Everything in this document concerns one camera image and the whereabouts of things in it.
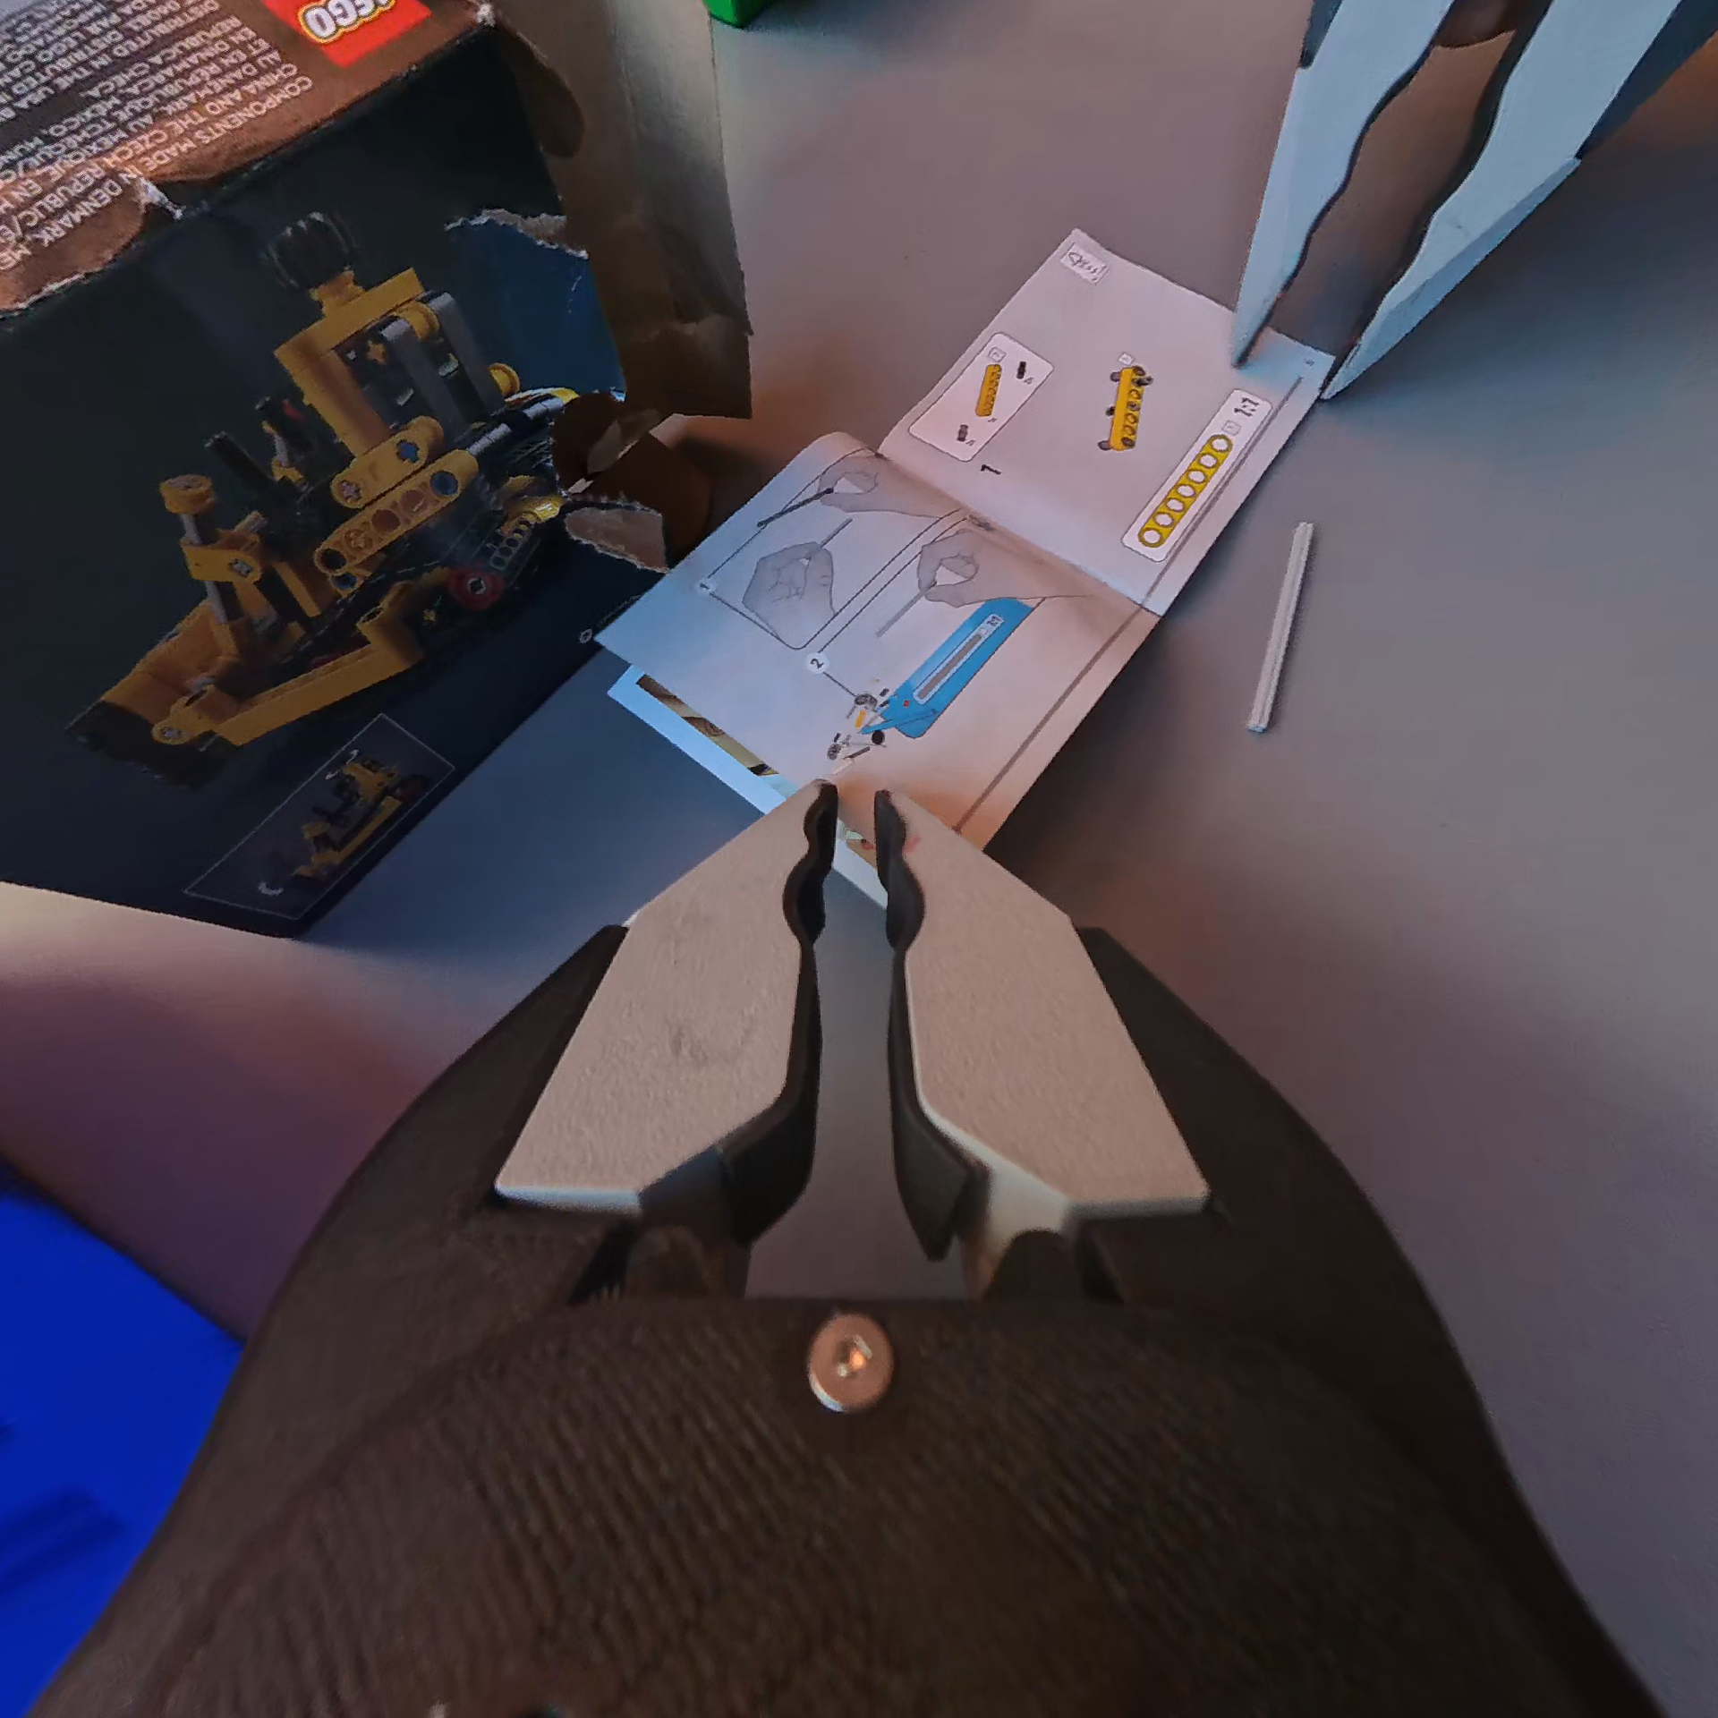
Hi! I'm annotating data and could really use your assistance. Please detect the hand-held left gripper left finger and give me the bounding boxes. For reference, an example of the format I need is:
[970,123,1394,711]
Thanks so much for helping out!
[491,782,841,1260]

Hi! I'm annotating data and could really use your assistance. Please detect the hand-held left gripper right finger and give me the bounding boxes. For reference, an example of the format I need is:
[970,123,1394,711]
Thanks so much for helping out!
[874,787,1209,1300]

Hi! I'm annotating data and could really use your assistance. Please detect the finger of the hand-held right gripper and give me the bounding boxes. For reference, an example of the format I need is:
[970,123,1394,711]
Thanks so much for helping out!
[1319,0,1695,400]
[1229,0,1455,369]

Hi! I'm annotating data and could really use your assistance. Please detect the lego instruction booklet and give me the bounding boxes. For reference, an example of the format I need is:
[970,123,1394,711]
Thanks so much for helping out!
[596,230,1340,853]

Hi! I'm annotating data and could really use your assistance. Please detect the grey lego axle rod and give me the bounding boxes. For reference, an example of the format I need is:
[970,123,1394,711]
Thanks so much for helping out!
[1247,523,1315,734]

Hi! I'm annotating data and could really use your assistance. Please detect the torn dark lego box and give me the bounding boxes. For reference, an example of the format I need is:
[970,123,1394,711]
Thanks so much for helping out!
[0,0,754,940]

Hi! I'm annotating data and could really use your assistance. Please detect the blue cloth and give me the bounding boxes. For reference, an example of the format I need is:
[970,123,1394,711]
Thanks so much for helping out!
[0,1161,246,1668]

